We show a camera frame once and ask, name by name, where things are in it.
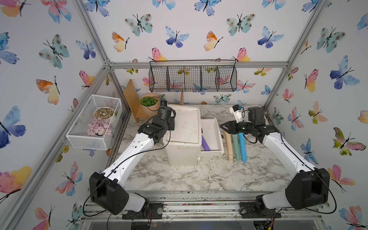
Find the wooden shelf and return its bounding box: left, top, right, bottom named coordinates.
left=123, top=79, right=185, bottom=122

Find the pink flower succulent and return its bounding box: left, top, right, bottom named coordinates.
left=87, top=119, right=113, bottom=137

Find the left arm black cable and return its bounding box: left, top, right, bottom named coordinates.
left=82, top=96, right=172, bottom=230

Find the peach toy microphone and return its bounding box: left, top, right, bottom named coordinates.
left=224, top=132, right=233, bottom=161

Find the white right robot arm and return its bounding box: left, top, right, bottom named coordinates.
left=220, top=105, right=331, bottom=210

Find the white plastic drawer cabinet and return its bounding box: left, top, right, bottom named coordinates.
left=163, top=104, right=202, bottom=166

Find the bowl of pebbles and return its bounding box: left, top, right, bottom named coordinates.
left=93, top=107, right=115, bottom=120

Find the blue toy microphone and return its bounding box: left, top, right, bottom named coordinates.
left=238, top=134, right=247, bottom=162

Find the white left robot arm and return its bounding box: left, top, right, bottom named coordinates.
left=89, top=101, right=176, bottom=217

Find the purple toy microphone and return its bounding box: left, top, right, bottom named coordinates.
left=202, top=135, right=211, bottom=151

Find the peach pot green plant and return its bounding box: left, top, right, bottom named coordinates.
left=140, top=94, right=161, bottom=117

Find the white mesh wall basket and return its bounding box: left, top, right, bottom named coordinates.
left=66, top=94, right=122, bottom=150

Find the white drawer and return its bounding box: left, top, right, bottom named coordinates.
left=199, top=118, right=224, bottom=157

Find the black wire wall basket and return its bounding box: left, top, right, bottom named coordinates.
left=148, top=60, right=238, bottom=94

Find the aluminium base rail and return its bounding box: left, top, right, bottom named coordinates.
left=81, top=191, right=327, bottom=230

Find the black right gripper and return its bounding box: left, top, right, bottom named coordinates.
left=220, top=119, right=256, bottom=136

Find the green toy microphone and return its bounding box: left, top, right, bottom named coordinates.
left=232, top=134, right=241, bottom=161

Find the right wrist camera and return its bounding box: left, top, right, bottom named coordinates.
left=229, top=104, right=244, bottom=123

